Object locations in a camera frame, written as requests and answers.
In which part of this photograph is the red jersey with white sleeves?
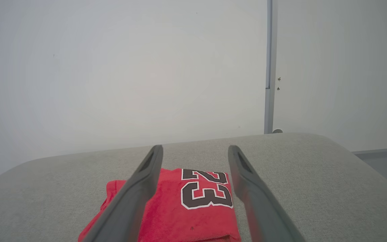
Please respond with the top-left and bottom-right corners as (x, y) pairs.
(78, 168), (242, 242)

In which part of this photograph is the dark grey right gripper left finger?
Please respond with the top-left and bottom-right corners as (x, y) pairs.
(83, 145), (164, 242)

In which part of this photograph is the grey vertical wall trim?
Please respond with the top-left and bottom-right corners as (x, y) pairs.
(264, 0), (278, 134)

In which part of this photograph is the grey baseboard strip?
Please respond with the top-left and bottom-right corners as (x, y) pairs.
(351, 147), (387, 160)

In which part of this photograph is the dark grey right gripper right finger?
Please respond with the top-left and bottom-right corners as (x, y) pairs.
(228, 145), (307, 242)

